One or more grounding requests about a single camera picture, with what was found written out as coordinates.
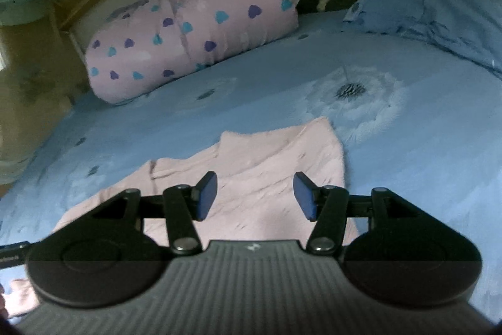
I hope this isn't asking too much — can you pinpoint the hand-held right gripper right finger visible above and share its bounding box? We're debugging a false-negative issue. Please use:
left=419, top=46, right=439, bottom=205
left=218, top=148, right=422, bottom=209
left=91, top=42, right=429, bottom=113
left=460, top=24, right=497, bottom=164
left=293, top=171, right=434, bottom=256

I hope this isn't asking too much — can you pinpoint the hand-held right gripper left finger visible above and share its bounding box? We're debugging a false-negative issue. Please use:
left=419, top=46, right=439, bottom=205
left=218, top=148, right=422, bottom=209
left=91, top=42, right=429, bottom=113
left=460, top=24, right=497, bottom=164
left=53, top=171, right=219, bottom=256

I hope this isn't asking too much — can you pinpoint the pink fleece garment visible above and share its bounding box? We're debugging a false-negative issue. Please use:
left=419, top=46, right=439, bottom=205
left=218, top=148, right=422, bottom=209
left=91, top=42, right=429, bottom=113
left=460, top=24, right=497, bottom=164
left=51, top=116, right=358, bottom=242

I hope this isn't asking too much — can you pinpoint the blue dandelion bed sheet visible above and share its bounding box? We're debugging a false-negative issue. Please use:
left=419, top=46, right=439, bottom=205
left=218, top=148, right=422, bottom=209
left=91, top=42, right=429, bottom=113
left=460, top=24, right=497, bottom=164
left=0, top=8, right=502, bottom=320

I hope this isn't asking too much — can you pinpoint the pink heart-print quilt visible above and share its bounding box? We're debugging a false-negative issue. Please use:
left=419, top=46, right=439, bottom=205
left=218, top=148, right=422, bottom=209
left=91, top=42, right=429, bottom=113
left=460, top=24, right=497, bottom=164
left=84, top=0, right=301, bottom=106

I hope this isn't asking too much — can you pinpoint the blue pillow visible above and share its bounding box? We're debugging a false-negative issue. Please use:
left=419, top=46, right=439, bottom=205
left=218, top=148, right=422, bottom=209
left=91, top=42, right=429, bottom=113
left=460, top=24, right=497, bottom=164
left=342, top=0, right=502, bottom=78

